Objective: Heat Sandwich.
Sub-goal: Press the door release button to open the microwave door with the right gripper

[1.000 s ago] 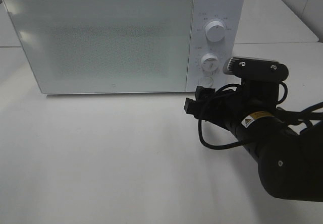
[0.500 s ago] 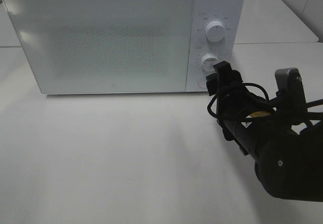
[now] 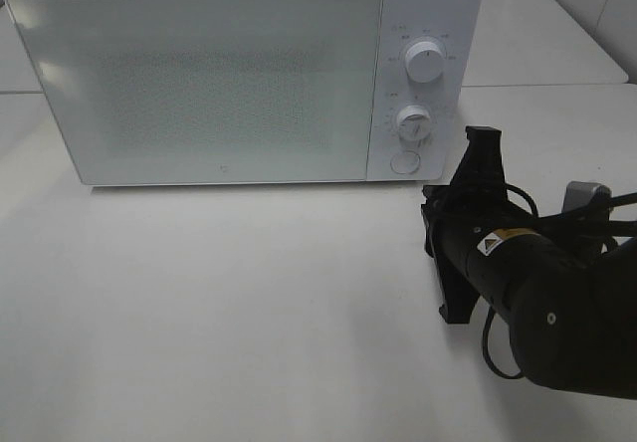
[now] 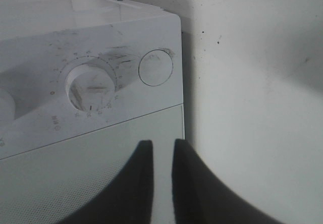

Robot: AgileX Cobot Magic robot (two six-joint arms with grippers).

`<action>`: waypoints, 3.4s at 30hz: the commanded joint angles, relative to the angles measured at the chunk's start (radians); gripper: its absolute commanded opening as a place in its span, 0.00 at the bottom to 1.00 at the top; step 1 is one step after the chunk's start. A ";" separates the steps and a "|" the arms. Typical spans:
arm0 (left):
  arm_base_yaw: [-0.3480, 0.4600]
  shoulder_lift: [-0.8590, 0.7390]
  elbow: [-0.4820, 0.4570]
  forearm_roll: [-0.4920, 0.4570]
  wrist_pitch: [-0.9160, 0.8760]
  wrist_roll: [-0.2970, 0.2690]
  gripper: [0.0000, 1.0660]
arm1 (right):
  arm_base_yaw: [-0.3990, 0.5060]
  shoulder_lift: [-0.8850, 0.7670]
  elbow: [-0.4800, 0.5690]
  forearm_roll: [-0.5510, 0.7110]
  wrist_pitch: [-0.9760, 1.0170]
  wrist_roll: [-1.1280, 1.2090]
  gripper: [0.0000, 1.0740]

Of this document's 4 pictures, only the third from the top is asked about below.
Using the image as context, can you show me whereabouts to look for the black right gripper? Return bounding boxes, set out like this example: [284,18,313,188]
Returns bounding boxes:
[421,125,528,324]

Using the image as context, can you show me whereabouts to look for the round door release button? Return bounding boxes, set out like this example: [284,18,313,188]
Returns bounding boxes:
[390,150,421,175]

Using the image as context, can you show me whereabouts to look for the white timer knob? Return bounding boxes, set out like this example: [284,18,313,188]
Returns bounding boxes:
[395,105,434,141]

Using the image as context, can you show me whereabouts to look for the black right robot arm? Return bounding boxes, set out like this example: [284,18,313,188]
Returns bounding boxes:
[421,126,636,399]

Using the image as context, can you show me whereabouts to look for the white upper power knob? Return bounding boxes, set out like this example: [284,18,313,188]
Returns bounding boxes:
[404,38,446,84]

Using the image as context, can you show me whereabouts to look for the white microwave oven body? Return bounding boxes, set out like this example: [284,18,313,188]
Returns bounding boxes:
[4,0,484,192]

